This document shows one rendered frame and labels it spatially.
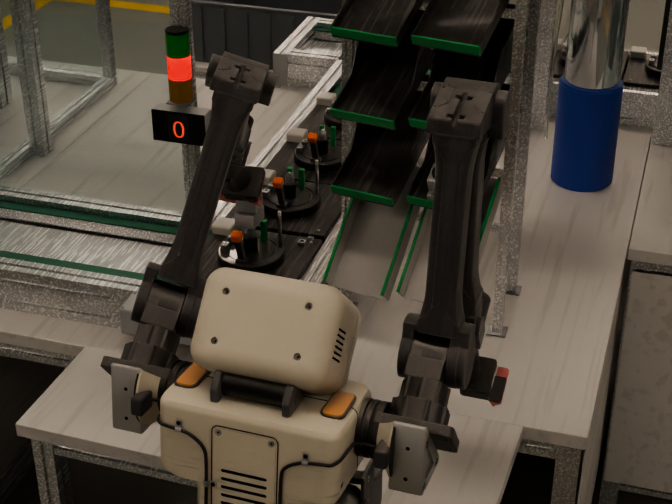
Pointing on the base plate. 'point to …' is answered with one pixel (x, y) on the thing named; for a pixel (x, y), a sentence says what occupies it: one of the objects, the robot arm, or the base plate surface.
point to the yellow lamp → (180, 91)
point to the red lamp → (179, 69)
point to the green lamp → (177, 46)
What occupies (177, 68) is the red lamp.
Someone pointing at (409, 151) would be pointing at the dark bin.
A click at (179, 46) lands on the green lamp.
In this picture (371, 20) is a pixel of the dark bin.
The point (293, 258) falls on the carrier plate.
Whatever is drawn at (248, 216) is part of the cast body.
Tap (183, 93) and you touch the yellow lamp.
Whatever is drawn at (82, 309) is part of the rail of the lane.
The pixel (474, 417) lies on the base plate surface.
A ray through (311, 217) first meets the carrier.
